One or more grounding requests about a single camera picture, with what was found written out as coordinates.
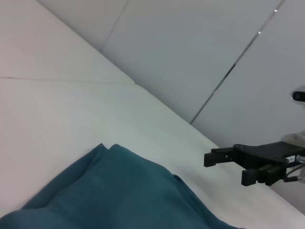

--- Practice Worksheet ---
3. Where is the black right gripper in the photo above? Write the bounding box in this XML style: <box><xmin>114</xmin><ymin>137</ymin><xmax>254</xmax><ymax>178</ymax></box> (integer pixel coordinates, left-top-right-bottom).
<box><xmin>203</xmin><ymin>141</ymin><xmax>305</xmax><ymax>187</ymax></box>

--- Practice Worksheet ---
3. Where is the right arm maroon cable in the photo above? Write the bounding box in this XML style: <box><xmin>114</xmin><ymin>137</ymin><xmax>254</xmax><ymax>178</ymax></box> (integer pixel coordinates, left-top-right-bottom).
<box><xmin>284</xmin><ymin>165</ymin><xmax>305</xmax><ymax>184</ymax></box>

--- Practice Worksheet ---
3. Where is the teal T-shirt with FREE print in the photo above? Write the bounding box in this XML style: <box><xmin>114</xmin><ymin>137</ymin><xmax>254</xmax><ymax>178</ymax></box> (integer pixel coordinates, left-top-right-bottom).
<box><xmin>0</xmin><ymin>143</ymin><xmax>248</xmax><ymax>229</ymax></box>

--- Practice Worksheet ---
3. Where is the right arm silver plug cable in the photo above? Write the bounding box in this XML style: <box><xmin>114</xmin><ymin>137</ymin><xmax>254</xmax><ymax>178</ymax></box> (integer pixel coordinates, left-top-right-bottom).
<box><xmin>288</xmin><ymin>154</ymin><xmax>305</xmax><ymax>166</ymax></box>

